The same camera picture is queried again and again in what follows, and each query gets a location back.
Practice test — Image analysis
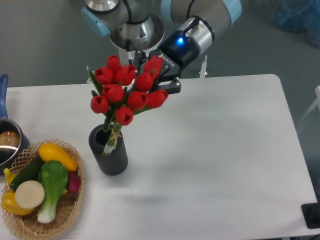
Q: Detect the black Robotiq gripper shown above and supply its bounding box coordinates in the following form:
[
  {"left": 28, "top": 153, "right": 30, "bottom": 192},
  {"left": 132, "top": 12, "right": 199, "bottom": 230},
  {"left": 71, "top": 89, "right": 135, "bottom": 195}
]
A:
[{"left": 133, "top": 30, "right": 200, "bottom": 95}]

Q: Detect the red tulip bouquet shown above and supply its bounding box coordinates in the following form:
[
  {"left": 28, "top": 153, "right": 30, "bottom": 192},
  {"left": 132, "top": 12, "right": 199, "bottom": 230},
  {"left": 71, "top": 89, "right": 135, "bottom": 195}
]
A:
[{"left": 88, "top": 55, "right": 168, "bottom": 156}]

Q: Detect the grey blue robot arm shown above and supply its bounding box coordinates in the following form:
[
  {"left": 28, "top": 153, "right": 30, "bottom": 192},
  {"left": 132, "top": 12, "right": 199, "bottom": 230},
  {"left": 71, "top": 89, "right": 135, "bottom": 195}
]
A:
[{"left": 81, "top": 0, "right": 242, "bottom": 94}]

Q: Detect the dark grey ribbed vase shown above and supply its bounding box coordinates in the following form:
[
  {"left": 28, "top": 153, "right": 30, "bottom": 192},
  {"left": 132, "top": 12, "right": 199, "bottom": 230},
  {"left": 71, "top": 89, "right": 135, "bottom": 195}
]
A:
[{"left": 88, "top": 124, "right": 128, "bottom": 176}]

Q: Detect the yellow squash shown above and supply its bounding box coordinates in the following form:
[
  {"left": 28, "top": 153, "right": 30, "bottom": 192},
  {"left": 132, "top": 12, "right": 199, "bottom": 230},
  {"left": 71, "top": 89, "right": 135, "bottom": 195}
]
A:
[{"left": 38, "top": 142, "right": 78, "bottom": 172}]

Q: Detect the purple red radish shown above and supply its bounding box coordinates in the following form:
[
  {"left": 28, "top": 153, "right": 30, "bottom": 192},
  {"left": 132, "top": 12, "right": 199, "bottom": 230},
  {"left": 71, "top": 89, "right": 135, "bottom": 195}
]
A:
[{"left": 66, "top": 172, "right": 82, "bottom": 193}]

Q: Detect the green bok choy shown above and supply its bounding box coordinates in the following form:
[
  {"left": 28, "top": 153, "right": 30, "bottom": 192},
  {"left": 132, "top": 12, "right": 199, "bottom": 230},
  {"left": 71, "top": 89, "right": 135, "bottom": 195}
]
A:
[{"left": 37, "top": 160, "right": 68, "bottom": 224}]

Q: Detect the blue plastic bag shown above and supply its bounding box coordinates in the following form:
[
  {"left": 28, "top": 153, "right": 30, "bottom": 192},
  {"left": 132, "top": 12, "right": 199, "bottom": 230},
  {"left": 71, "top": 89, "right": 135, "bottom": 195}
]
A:
[{"left": 272, "top": 0, "right": 320, "bottom": 47}]

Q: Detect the dark green cucumber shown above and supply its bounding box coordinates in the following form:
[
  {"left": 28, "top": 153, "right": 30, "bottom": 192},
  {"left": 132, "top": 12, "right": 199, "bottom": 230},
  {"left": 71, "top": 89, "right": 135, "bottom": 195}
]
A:
[{"left": 10, "top": 155, "right": 45, "bottom": 191}]

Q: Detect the white round radish slice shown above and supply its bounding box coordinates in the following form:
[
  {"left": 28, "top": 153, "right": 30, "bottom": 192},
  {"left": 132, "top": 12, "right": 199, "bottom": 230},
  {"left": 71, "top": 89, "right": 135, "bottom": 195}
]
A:
[{"left": 15, "top": 180, "right": 45, "bottom": 209}]

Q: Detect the yellow banana tip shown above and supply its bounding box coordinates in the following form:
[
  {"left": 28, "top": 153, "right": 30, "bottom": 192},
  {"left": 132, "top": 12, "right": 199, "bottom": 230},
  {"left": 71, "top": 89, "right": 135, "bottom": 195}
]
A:
[{"left": 3, "top": 168, "right": 17, "bottom": 186}]

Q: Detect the yellow bell pepper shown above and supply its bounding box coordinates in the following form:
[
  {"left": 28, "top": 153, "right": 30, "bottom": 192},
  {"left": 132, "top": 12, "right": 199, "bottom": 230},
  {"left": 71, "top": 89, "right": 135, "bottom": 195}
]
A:
[{"left": 0, "top": 190, "right": 34, "bottom": 216}]

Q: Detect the woven wicker basket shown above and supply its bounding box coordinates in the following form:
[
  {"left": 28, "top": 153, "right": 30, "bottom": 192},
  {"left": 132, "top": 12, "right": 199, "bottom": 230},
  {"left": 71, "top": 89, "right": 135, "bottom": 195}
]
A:
[{"left": 1, "top": 139, "right": 85, "bottom": 240}]

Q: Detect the black device at table edge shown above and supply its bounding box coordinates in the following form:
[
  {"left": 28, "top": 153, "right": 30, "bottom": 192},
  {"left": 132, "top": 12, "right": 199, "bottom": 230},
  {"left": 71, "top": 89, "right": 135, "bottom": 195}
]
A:
[{"left": 301, "top": 202, "right": 320, "bottom": 229}]

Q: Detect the blue handled saucepan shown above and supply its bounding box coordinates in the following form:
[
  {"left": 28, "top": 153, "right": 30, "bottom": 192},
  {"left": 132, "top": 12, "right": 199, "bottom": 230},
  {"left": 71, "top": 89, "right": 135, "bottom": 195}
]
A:
[{"left": 0, "top": 73, "right": 30, "bottom": 176}]

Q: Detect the white frame at right edge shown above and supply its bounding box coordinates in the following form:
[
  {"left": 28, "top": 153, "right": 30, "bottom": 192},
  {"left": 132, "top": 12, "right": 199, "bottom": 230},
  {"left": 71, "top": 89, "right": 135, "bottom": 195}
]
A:
[{"left": 298, "top": 85, "right": 320, "bottom": 126}]

